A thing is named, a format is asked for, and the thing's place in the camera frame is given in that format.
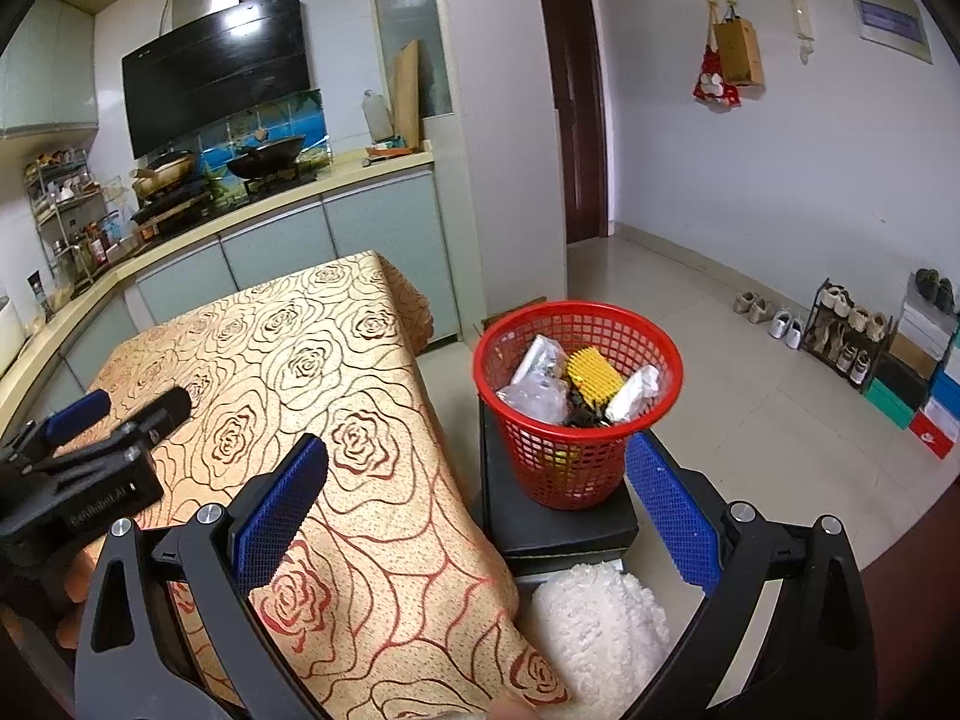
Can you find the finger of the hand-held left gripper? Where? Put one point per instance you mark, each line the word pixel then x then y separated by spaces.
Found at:
pixel 161 412
pixel 75 416

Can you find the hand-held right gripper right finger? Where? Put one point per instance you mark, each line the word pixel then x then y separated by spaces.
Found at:
pixel 671 510

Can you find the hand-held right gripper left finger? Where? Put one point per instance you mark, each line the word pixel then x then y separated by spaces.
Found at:
pixel 281 510

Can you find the red plastic mesh basket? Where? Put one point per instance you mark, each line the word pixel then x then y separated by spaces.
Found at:
pixel 577 480

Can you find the white plastic bag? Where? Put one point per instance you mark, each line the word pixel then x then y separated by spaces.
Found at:
pixel 634 394

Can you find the clear plastic bag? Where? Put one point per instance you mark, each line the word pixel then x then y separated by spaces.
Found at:
pixel 529 401

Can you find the clear printed plastic wrapper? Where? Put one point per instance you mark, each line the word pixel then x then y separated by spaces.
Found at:
pixel 540 360

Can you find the white rice cooker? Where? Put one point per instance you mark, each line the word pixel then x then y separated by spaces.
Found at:
pixel 6 322

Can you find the black box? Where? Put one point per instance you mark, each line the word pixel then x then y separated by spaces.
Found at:
pixel 555 532

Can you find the white fluffy cushion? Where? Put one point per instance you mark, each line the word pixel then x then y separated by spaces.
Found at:
pixel 600 630

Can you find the metal spice rack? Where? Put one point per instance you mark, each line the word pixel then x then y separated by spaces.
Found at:
pixel 67 217

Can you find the black induction cooker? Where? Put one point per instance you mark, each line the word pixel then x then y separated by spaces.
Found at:
pixel 169 211

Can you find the white shoe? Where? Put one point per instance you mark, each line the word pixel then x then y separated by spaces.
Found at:
pixel 793 331
pixel 780 322

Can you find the beige shoe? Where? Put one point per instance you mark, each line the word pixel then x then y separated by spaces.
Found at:
pixel 742 302
pixel 759 309

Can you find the golden frying pan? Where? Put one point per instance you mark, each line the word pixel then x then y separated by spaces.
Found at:
pixel 165 172

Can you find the group of assorted shoes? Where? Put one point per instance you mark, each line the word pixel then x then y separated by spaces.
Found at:
pixel 847 330

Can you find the gas stove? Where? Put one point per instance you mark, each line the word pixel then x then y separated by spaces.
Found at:
pixel 281 180

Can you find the black metal shoe rack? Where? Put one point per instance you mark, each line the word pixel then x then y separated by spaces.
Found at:
pixel 885 349

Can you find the stack of shoe boxes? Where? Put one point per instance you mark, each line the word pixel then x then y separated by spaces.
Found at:
pixel 915 382

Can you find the black wok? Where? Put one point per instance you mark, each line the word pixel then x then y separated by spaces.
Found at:
pixel 266 154

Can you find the kitchen counter cabinets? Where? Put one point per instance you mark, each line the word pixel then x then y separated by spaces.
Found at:
pixel 375 225

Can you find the black range hood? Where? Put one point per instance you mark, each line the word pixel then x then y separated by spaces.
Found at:
pixel 217 75

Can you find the black shoe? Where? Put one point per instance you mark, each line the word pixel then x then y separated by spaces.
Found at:
pixel 945 296
pixel 928 281

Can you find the orange plastic utensil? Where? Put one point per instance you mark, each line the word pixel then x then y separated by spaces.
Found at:
pixel 386 152

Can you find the white plastic jug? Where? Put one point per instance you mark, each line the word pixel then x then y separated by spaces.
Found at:
pixel 375 112

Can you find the wooden cutting board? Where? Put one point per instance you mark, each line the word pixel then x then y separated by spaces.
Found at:
pixel 407 94

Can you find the red hanging ornament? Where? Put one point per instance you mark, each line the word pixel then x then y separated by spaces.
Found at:
pixel 716 82

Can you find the dark wooden door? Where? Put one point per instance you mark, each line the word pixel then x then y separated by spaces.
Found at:
pixel 574 90

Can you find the frosted glass partition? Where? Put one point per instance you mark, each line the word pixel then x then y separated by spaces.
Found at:
pixel 409 22

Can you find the brown paper bag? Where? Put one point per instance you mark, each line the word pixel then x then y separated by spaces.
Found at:
pixel 739 52

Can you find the white intercom handset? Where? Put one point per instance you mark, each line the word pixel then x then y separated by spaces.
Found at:
pixel 802 19

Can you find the pale wall cabinet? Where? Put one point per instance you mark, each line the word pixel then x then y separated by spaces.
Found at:
pixel 45 75

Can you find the grey wall panel box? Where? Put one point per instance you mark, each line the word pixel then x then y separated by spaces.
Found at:
pixel 892 19

